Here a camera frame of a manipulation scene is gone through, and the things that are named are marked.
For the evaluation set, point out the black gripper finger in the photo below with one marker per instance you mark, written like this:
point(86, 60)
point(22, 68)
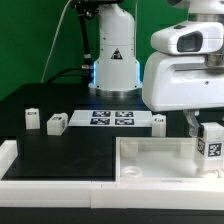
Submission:
point(196, 129)

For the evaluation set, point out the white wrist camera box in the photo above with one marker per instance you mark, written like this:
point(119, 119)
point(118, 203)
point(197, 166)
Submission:
point(189, 38)

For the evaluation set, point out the white square tabletop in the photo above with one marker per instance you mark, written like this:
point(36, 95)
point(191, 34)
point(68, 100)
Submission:
point(145, 158)

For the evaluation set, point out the white fiducial marker plate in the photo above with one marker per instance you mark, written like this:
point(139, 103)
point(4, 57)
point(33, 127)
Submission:
point(111, 118)

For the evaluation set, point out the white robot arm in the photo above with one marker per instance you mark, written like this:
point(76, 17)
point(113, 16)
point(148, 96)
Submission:
point(116, 72)

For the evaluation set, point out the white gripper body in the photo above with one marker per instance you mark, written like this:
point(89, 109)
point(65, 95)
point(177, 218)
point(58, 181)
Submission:
point(173, 83)

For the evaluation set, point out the black camera stand pole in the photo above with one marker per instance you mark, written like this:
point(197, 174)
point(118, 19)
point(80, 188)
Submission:
point(86, 10)

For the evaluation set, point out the white U-shaped obstacle fence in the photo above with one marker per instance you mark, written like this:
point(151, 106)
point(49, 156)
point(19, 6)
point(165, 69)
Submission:
point(193, 194)

